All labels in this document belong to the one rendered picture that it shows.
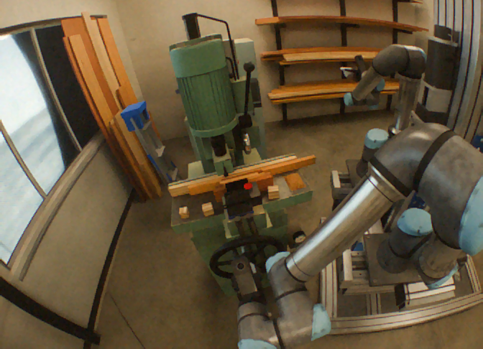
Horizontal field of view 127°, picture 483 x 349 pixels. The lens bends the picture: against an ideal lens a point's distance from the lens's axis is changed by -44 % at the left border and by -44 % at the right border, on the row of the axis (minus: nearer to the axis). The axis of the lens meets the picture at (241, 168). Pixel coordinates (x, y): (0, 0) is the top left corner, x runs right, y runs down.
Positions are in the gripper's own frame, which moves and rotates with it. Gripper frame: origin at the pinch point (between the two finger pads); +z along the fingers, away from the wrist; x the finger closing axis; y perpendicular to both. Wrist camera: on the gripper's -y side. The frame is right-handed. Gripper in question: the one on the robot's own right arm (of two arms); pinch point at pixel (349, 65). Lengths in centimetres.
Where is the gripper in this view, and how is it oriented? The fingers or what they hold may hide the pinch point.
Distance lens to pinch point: 153.5
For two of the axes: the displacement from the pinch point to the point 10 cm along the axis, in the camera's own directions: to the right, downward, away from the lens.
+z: -0.5, -6.0, 7.9
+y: 2.8, 7.6, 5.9
